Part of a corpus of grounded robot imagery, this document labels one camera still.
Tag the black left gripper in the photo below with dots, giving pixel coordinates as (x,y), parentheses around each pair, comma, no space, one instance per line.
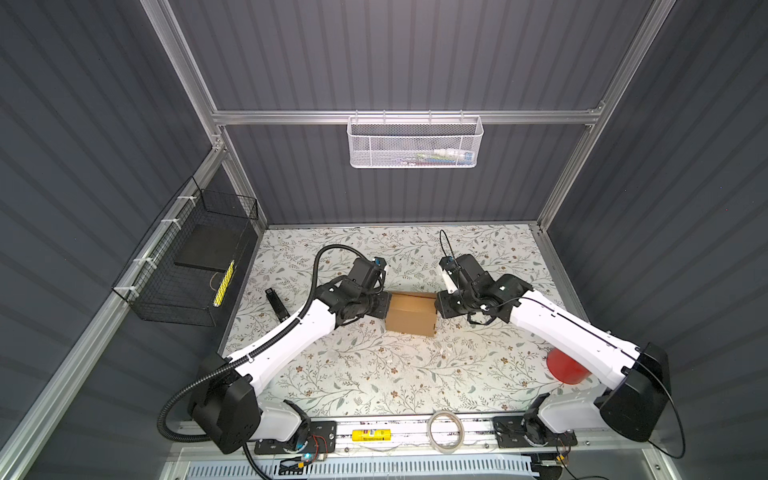
(383,298)

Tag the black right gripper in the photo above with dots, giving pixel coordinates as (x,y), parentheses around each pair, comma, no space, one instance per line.
(442,308)

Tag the brown cardboard paper box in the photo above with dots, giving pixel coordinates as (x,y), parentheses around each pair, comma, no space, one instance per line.
(412,313)

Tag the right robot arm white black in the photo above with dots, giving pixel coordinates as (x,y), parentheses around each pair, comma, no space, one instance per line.
(634,383)

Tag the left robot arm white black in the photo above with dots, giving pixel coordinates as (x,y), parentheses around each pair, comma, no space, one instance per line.
(227,408)

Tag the black marker on table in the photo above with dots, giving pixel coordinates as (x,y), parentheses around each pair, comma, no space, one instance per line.
(276,304)

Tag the red pencil cup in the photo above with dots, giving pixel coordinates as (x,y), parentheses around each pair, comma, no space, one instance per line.
(565,369)

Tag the items in white basket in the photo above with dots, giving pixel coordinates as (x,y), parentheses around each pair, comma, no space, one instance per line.
(449,158)

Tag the black flat pad in basket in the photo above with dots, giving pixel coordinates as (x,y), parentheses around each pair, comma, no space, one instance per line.
(211,248)

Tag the clear tape roll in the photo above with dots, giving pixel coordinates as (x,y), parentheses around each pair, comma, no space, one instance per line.
(445,432)

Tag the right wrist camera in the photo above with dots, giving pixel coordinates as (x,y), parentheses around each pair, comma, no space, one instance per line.
(450,271)

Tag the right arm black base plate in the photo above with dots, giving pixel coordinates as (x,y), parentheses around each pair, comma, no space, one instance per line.
(515,431)

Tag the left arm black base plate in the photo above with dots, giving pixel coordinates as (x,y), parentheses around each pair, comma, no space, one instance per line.
(318,437)

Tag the white wire mesh basket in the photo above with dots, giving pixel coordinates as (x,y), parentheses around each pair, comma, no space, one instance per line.
(378,142)

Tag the black wire mesh basket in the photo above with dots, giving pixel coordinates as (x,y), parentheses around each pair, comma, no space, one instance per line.
(158,291)

